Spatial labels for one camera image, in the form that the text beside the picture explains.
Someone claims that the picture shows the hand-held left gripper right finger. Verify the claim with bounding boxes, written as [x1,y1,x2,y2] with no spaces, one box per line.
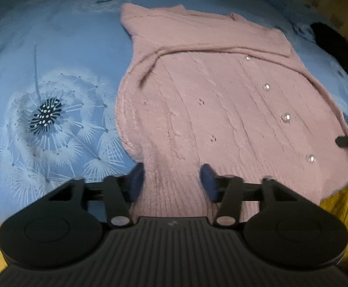
[200,163,300,227]

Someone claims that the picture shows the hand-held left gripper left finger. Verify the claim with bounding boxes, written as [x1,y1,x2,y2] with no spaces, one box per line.
[48,163,145,227]

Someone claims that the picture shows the pink knit cardigan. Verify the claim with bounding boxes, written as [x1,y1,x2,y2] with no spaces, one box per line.
[115,3,348,225]

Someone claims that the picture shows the black cloth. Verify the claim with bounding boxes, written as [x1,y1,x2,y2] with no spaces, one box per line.
[310,22,348,76]

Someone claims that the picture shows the blue dandelion print bedsheet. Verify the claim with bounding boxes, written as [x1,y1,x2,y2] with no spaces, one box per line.
[0,0,348,225]

